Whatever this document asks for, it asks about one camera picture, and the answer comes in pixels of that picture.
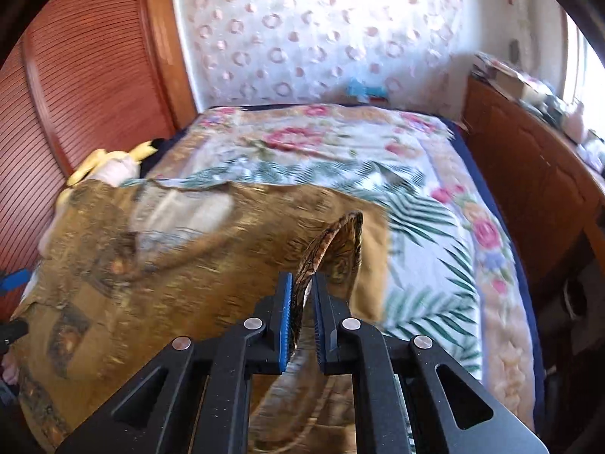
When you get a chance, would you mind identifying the long wooden cabinet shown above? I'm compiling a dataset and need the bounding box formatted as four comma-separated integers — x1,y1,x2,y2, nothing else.
461,76,605,322

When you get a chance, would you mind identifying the yellow plush toy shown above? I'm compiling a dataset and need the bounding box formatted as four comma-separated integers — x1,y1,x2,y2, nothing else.
64,139,159,187

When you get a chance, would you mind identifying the white plastic bottle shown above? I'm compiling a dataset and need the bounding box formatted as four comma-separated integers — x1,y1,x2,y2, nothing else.
563,101,589,145

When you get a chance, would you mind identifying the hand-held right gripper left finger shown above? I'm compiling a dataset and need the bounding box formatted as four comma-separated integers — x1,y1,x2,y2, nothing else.
56,272,296,454

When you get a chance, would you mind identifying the wooden frame window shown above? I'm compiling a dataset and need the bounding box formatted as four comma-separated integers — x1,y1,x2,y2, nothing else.
560,7,605,109

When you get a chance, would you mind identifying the white circle pattern curtain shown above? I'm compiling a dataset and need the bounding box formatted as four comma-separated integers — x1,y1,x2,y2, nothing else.
170,0,516,119

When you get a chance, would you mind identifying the blue tissue box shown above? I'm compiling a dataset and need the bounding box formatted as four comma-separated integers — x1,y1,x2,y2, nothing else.
346,78,391,102

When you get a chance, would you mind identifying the pale pink folded cloth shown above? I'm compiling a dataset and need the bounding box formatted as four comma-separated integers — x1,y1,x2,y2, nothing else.
99,156,141,185

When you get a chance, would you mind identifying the floral leaf print blanket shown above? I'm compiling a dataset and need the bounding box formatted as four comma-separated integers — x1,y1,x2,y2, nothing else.
142,104,537,417

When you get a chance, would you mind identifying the open cardboard box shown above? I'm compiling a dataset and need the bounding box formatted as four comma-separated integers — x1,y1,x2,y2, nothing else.
492,68,527,100

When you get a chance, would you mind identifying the golden brown patterned garment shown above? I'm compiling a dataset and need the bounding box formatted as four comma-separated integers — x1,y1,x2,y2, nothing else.
9,182,391,454

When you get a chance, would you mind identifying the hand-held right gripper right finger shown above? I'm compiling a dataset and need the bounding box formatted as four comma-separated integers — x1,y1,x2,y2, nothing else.
309,272,549,454

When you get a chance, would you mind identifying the wooden slatted headboard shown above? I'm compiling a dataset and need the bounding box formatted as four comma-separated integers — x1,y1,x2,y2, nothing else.
0,0,199,327

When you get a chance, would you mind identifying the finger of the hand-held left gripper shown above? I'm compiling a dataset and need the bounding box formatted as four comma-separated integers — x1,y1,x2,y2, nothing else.
0,319,28,346
0,269,30,294

